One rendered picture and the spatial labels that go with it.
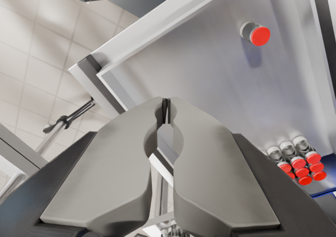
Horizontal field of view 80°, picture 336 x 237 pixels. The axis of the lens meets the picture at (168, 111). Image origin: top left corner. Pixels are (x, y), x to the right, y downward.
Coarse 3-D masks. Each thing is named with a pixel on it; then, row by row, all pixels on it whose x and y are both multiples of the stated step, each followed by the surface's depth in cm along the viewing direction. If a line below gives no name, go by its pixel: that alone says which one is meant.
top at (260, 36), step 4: (256, 28) 22; (260, 28) 22; (264, 28) 22; (252, 32) 22; (256, 32) 22; (260, 32) 22; (264, 32) 22; (268, 32) 22; (252, 36) 22; (256, 36) 22; (260, 36) 22; (264, 36) 22; (268, 36) 22; (252, 40) 23; (256, 40) 23; (260, 40) 23; (264, 40) 23; (256, 44) 23; (260, 44) 23
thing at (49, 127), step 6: (90, 102) 126; (96, 102) 132; (78, 108) 126; (84, 108) 125; (72, 114) 125; (78, 114) 125; (60, 120) 125; (66, 120) 126; (72, 120) 127; (48, 126) 137; (54, 126) 129; (66, 126) 127; (48, 132) 137
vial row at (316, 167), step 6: (288, 162) 35; (306, 162) 34; (318, 162) 32; (294, 168) 34; (300, 168) 33; (306, 168) 33; (312, 168) 33; (318, 168) 33; (288, 174) 33; (300, 174) 33; (306, 174) 33
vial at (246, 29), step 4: (244, 24) 25; (248, 24) 24; (252, 24) 24; (256, 24) 23; (260, 24) 23; (240, 28) 26; (244, 28) 25; (248, 28) 24; (252, 28) 23; (240, 32) 26; (244, 32) 25; (248, 32) 23; (244, 36) 25; (248, 36) 24; (248, 40) 24
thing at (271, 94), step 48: (240, 0) 25; (288, 0) 25; (144, 48) 28; (192, 48) 28; (240, 48) 28; (288, 48) 28; (144, 96) 32; (192, 96) 32; (240, 96) 31; (288, 96) 31
